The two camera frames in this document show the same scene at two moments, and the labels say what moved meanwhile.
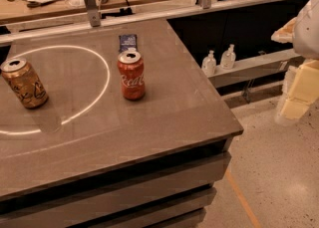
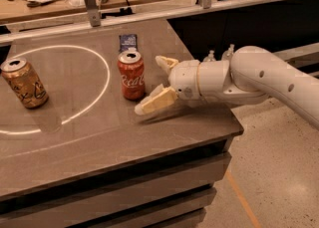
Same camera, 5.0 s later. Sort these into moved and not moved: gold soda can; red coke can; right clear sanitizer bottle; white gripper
Moved: white gripper
Not moved: right clear sanitizer bottle; gold soda can; red coke can
